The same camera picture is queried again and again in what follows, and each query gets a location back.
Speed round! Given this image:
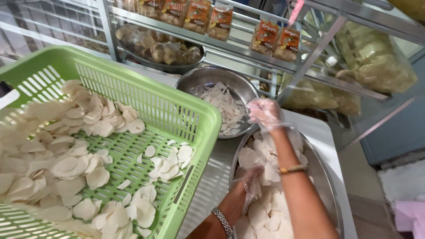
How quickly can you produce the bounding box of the metal wire rack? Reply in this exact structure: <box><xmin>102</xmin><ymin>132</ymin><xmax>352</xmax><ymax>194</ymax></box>
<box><xmin>0</xmin><ymin>0</ymin><xmax>425</xmax><ymax>104</ymax></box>

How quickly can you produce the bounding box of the person's right hand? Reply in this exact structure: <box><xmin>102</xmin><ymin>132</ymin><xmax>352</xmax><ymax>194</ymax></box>
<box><xmin>247</xmin><ymin>98</ymin><xmax>285</xmax><ymax>133</ymax></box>

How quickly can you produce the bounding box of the heap of white chip slices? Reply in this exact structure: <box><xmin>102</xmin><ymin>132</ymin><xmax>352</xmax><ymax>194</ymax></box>
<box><xmin>191</xmin><ymin>82</ymin><xmax>248</xmax><ymax>136</ymax></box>

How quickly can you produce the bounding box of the blue cabinet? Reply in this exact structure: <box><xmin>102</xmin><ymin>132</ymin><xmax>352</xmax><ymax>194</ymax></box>
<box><xmin>360</xmin><ymin>50</ymin><xmax>425</xmax><ymax>165</ymax></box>

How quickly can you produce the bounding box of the mound of white round chips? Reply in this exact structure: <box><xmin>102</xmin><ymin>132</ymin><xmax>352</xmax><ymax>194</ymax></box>
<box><xmin>234</xmin><ymin>131</ymin><xmax>314</xmax><ymax>239</ymax></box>

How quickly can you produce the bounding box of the white fluffy mat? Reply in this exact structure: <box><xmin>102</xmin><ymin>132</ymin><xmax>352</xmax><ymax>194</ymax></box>
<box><xmin>378</xmin><ymin>159</ymin><xmax>425</xmax><ymax>204</ymax></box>

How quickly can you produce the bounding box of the large clear bag of chips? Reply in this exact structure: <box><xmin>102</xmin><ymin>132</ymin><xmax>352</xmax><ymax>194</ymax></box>
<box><xmin>280</xmin><ymin>71</ymin><xmax>361</xmax><ymax>116</ymax></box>
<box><xmin>335</xmin><ymin>21</ymin><xmax>418</xmax><ymax>94</ymax></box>

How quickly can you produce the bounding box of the pink plastic strip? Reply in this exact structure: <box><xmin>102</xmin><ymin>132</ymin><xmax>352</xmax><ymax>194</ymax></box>
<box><xmin>288</xmin><ymin>0</ymin><xmax>305</xmax><ymax>28</ymax></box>

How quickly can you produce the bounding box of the gold bead bracelet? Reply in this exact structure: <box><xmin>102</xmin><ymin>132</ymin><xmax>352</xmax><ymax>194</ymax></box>
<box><xmin>278</xmin><ymin>164</ymin><xmax>308</xmax><ymax>175</ymax></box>

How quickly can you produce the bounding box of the small steel bowl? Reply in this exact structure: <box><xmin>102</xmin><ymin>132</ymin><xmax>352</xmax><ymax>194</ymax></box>
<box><xmin>175</xmin><ymin>66</ymin><xmax>261</xmax><ymax>139</ymax></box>

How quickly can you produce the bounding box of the silver metal bracelet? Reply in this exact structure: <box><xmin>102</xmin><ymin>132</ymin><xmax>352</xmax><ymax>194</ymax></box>
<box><xmin>211</xmin><ymin>207</ymin><xmax>234</xmax><ymax>238</ymax></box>

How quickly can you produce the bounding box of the pink foam block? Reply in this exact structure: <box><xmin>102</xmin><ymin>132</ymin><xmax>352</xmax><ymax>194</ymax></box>
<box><xmin>394</xmin><ymin>199</ymin><xmax>425</xmax><ymax>239</ymax></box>

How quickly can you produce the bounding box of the green plastic basket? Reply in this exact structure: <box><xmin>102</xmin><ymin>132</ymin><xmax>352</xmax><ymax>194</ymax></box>
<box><xmin>0</xmin><ymin>45</ymin><xmax>222</xmax><ymax>239</ymax></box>

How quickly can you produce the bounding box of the row of orange snack packets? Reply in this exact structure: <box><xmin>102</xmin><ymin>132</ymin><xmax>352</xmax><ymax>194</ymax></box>
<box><xmin>113</xmin><ymin>0</ymin><xmax>301</xmax><ymax>62</ymax></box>

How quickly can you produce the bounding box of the steel bowl with bagged snacks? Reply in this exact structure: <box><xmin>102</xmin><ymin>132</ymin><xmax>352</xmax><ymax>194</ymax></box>
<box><xmin>116</xmin><ymin>25</ymin><xmax>207</xmax><ymax>74</ymax></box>

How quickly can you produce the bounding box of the pile of white chips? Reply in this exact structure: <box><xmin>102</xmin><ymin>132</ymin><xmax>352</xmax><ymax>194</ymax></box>
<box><xmin>0</xmin><ymin>80</ymin><xmax>196</xmax><ymax>239</ymax></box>

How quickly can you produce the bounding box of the large steel basin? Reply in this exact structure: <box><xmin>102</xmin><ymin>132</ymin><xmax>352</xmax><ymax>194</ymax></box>
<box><xmin>229</xmin><ymin>124</ymin><xmax>344</xmax><ymax>239</ymax></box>

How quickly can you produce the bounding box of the person's left hand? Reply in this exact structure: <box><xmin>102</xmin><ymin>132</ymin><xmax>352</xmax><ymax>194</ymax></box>
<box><xmin>229</xmin><ymin>167</ymin><xmax>264</xmax><ymax>214</ymax></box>

